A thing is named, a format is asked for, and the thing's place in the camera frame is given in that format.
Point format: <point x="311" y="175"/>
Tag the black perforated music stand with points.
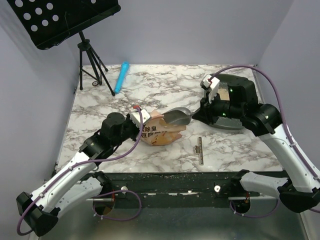
<point x="51" y="22"/>

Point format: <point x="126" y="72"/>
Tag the silver metal litter scoop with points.
<point x="180" y="116"/>

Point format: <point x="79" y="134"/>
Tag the aluminium extrusion rail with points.
<point x="253" y="197"/>

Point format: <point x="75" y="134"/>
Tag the orange cat litter bag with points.
<point x="159" y="133"/>

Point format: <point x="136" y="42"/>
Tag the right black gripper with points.
<point x="205" y="111"/>

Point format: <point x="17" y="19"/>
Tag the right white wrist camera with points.
<point x="210" y="86"/>

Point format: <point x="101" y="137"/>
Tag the beige litter pile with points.
<point x="224" y="94"/>

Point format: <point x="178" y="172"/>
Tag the blue cylindrical handle tool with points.
<point x="121" y="77"/>

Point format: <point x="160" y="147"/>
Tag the dark green litter tray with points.
<point x="226" y="123"/>

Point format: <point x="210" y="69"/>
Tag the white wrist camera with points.
<point x="140" y="118"/>
<point x="210" y="86"/>

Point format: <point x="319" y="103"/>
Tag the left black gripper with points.
<point x="137" y="129"/>

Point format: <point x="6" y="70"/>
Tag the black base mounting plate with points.
<point x="170" y="190"/>

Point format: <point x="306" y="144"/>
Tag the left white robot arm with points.
<point x="41" y="210"/>

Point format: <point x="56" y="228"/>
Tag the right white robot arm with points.
<point x="299" y="190"/>

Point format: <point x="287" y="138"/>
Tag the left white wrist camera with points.
<point x="140" y="118"/>

